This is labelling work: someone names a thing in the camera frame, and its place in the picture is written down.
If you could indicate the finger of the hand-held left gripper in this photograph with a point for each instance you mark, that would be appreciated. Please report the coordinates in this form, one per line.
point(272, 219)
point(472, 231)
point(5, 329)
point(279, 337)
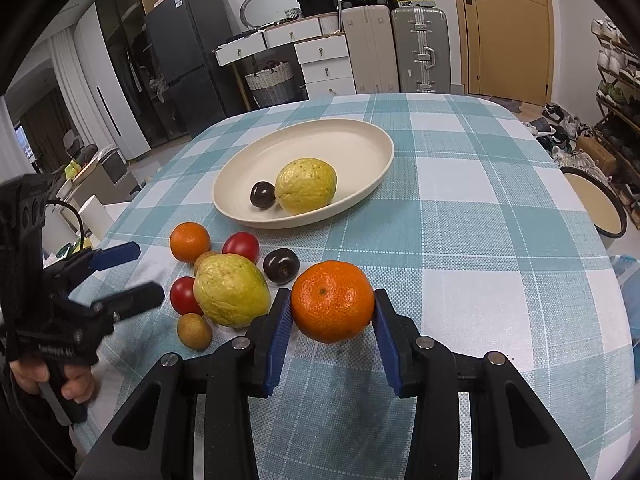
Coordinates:
point(132, 299)
point(117, 255)

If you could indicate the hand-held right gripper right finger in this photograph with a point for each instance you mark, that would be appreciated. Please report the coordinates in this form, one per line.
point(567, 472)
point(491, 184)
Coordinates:
point(387, 345)

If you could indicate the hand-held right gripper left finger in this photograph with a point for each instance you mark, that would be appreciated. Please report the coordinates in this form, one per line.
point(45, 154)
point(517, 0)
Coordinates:
point(281, 340)

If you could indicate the red tomato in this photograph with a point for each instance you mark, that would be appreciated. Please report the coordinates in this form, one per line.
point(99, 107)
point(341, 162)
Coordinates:
point(241, 246)
point(183, 294)

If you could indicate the large orange mandarin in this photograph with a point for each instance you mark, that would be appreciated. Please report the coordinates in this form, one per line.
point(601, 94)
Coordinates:
point(332, 300)

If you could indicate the small brown round fruit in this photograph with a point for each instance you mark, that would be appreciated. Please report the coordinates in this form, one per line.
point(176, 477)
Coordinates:
point(194, 331)
point(201, 260)

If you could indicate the yellow-green guava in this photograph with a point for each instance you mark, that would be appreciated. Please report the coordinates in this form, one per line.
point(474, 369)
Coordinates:
point(231, 290)

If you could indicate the small orange mandarin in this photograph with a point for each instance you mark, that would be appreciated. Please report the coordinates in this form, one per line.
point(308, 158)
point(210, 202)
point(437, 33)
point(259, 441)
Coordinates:
point(189, 242)

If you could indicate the dark purple passion fruit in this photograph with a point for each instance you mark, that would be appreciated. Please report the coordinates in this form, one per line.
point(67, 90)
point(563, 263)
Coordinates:
point(263, 194)
point(281, 266)

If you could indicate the cream oval plate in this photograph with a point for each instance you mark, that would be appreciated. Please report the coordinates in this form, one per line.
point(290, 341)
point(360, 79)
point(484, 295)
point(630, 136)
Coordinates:
point(310, 145)

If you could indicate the person's left forearm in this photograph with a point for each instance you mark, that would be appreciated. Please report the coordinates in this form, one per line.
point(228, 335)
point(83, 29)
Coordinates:
point(30, 435)

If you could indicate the person's left hand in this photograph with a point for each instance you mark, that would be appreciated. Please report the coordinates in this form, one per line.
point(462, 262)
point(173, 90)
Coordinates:
point(77, 385)

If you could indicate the teal checked tablecloth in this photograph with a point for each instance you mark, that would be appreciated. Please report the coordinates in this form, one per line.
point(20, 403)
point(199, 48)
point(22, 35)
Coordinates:
point(475, 240)

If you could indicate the yellow guava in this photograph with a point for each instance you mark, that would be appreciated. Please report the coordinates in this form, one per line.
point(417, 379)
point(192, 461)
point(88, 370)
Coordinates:
point(306, 185)

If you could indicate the dark grey fridge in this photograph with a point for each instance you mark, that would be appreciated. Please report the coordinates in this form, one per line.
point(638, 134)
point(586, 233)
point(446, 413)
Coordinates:
point(185, 55)

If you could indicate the woven basket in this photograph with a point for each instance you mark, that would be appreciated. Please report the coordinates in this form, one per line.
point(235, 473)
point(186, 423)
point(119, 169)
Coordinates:
point(270, 85)

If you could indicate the cream round stool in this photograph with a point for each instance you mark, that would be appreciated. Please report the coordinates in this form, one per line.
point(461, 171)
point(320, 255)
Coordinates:
point(595, 200)

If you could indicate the scattered sneakers group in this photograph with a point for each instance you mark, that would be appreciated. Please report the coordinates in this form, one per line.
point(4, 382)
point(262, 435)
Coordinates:
point(555, 122)

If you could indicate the white drawer dresser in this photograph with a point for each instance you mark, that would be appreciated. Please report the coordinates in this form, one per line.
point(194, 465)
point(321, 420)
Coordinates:
point(322, 60)

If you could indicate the cardboard box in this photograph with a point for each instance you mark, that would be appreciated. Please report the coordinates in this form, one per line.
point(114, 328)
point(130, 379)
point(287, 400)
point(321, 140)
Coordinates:
point(597, 155)

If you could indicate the beige suitcase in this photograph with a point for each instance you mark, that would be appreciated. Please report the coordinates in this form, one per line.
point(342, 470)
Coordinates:
point(365, 50)

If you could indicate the silver suitcase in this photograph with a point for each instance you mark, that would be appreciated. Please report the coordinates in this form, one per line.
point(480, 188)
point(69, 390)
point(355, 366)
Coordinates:
point(420, 50)

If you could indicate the wooden shoe rack with shoes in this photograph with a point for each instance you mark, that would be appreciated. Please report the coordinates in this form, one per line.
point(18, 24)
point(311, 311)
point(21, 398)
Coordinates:
point(617, 110)

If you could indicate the wooden door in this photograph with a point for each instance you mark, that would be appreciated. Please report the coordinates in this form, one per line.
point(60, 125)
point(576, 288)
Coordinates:
point(505, 25)

